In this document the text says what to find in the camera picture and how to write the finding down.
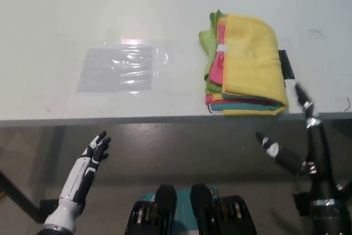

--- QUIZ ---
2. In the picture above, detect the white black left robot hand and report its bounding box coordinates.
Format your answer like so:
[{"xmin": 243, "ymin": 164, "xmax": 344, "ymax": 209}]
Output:
[{"xmin": 58, "ymin": 130, "xmax": 112, "ymax": 211}]

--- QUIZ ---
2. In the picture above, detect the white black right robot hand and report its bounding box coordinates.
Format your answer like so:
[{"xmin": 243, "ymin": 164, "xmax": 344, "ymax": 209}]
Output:
[{"xmin": 255, "ymin": 81, "xmax": 344, "ymax": 207}]

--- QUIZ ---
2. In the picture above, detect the teal microfibre cloth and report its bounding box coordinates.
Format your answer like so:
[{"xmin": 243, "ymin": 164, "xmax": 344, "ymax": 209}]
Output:
[{"xmin": 211, "ymin": 102, "xmax": 280, "ymax": 111}]

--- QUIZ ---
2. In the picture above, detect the pink microfibre cloth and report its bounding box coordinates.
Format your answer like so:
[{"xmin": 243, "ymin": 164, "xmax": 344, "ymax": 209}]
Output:
[
  {"xmin": 207, "ymin": 24, "xmax": 227, "ymax": 85},
  {"xmin": 205, "ymin": 94, "xmax": 280, "ymax": 108}
]

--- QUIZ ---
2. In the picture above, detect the stack of coloured cloths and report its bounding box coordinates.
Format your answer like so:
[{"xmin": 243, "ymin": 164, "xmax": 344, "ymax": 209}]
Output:
[{"xmin": 221, "ymin": 13, "xmax": 289, "ymax": 117}]

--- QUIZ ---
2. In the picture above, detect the black table foot plate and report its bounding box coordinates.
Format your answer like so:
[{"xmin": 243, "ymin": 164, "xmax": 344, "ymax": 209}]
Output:
[
  {"xmin": 40, "ymin": 198, "xmax": 60, "ymax": 223},
  {"xmin": 292, "ymin": 190, "xmax": 313, "ymax": 216}
]

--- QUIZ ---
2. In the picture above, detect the black diagonal table brace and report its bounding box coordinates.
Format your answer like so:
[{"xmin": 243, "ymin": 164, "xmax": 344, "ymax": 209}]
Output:
[{"xmin": 0, "ymin": 167, "xmax": 46, "ymax": 223}]

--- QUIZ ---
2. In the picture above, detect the black tape strip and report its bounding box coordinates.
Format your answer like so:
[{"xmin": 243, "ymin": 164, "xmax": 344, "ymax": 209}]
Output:
[{"xmin": 277, "ymin": 50, "xmax": 295, "ymax": 80}]

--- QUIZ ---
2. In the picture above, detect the clear plastic sleeve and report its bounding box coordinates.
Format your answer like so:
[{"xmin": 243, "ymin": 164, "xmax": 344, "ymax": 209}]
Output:
[{"xmin": 74, "ymin": 28, "xmax": 170, "ymax": 95}]

